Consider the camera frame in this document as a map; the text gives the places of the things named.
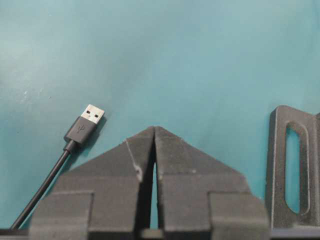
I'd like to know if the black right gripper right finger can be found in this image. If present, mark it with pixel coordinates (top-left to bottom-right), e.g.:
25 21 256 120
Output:
154 126 270 240

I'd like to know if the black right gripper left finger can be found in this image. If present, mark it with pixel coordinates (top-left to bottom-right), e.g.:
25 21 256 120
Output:
29 127 154 240

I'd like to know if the black USB cable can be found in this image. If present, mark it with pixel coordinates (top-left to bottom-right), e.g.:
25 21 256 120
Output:
9 104 106 230

